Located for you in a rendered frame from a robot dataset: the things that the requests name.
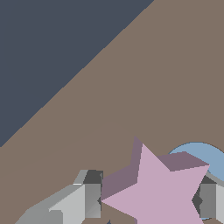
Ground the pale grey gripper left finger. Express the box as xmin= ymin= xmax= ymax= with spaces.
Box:
xmin=15 ymin=169 xmax=104 ymax=224

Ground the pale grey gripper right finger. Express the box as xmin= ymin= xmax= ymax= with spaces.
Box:
xmin=192 ymin=171 xmax=224 ymax=224

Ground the pink star block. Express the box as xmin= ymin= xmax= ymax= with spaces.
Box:
xmin=100 ymin=136 xmax=211 ymax=224

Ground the light blue round block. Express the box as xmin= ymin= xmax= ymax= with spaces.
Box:
xmin=167 ymin=142 xmax=224 ymax=221

